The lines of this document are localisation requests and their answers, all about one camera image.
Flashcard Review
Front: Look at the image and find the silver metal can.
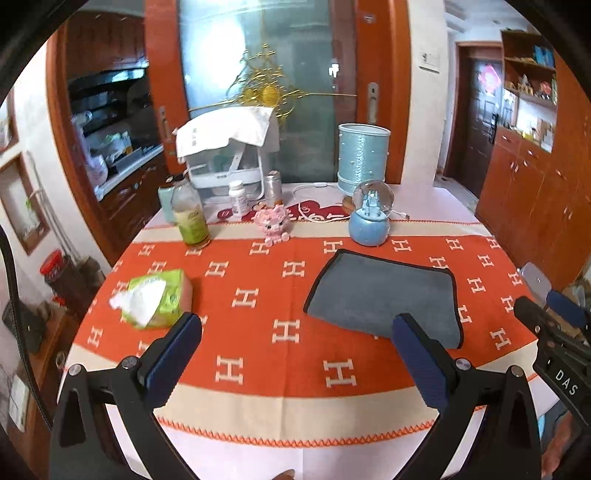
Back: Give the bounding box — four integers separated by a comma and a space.
263, 170, 284, 204

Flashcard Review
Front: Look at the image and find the orange patterned table blanket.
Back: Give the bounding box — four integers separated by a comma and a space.
58, 182, 555, 480

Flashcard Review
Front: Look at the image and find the frosted glass door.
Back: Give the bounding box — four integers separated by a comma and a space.
178, 0, 340, 183

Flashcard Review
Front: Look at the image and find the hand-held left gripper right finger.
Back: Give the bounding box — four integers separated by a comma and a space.
392, 313, 542, 480

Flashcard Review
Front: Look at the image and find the teal cup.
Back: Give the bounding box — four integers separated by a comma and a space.
158, 184, 179, 225

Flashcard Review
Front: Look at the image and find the white pill bottle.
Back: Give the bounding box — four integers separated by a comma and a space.
228, 180, 250, 218

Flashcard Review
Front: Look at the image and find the grey towel with black edge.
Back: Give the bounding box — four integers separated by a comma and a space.
303, 248, 465, 350

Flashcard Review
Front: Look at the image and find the glass bottle with green label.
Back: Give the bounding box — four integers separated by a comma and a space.
171, 178, 212, 246

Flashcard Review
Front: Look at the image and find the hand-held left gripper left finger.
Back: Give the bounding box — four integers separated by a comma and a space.
48, 312, 204, 480

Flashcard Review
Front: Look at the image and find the wooden wall cabinet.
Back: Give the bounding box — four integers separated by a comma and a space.
475, 28, 591, 289

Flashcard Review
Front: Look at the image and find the green tissue pack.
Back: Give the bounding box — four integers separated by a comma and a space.
109, 269, 194, 330

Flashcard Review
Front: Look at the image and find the white power cable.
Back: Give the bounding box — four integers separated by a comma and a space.
290, 182, 410, 223

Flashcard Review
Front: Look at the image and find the pink toy pig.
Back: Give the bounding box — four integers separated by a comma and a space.
255, 205, 292, 243

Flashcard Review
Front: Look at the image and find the gold door ornament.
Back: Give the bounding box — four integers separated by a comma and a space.
188, 43, 359, 121

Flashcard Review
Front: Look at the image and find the blue cylindrical table lamp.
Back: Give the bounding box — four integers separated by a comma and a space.
337, 123, 392, 216

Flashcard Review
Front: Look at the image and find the white countertop appliance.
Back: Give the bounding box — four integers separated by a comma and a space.
176, 108, 281, 202

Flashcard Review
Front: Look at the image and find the dark entrance door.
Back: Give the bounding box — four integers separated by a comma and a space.
461, 45, 503, 197

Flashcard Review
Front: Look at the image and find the blue snow globe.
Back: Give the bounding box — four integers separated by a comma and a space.
348, 180, 396, 247

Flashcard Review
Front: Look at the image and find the wooden picture frame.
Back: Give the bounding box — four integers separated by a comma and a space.
0, 154, 51, 256

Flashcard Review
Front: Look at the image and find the white cloth cover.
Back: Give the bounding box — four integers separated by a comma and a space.
175, 106, 273, 160

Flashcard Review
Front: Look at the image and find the red lidded jar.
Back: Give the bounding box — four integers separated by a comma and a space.
40, 249, 71, 288

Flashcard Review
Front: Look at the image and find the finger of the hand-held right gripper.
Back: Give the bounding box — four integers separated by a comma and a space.
547, 290, 591, 329
514, 296, 562, 343

